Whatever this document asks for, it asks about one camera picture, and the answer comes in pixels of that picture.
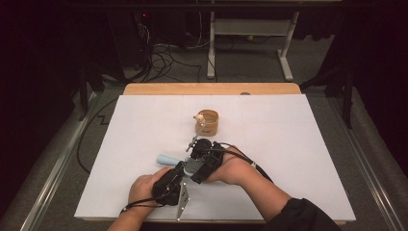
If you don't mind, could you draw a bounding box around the person's right hand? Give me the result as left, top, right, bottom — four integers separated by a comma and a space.
205, 145, 260, 187

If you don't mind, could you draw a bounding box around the long black floor cable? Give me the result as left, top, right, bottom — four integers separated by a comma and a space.
76, 96, 119, 175

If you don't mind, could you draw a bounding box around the right hand-held gripper cable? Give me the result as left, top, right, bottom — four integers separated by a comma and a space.
208, 141, 274, 184

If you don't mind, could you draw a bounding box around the person's black sleeve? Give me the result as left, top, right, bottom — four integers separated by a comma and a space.
262, 197, 343, 231

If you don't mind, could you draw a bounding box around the light blue hairbrush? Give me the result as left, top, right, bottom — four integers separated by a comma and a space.
156, 153, 206, 178

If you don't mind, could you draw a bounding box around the white metal stand frame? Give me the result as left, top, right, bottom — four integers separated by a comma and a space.
206, 11, 294, 82

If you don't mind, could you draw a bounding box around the hand-held gripper cable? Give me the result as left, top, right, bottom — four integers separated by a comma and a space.
208, 141, 274, 184
119, 192, 168, 215

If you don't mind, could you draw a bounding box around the tangle of black floor cables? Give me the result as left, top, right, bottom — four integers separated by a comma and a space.
128, 13, 204, 83

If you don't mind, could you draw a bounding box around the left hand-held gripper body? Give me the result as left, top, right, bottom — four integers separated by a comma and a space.
151, 166, 191, 222

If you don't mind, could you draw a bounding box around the white table mat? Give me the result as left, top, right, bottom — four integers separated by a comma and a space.
74, 93, 357, 222

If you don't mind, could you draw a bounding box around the black tripod stand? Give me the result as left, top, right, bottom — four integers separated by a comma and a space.
299, 63, 356, 130
77, 62, 106, 122

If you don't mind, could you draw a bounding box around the wooden holder with animal figurine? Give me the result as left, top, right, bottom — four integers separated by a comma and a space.
192, 109, 219, 137

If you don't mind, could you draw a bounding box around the person's left hand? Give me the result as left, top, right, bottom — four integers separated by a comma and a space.
127, 166, 173, 214

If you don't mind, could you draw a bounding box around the left hand-held gripper cable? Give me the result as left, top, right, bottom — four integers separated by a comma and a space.
119, 192, 168, 215

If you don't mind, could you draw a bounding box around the metal floor rail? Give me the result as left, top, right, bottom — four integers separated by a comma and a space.
326, 95, 408, 231
18, 91, 98, 231

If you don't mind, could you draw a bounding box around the black computer tower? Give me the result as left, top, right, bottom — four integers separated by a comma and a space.
108, 9, 152, 69

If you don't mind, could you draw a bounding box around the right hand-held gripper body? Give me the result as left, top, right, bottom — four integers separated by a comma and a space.
185, 123, 226, 181

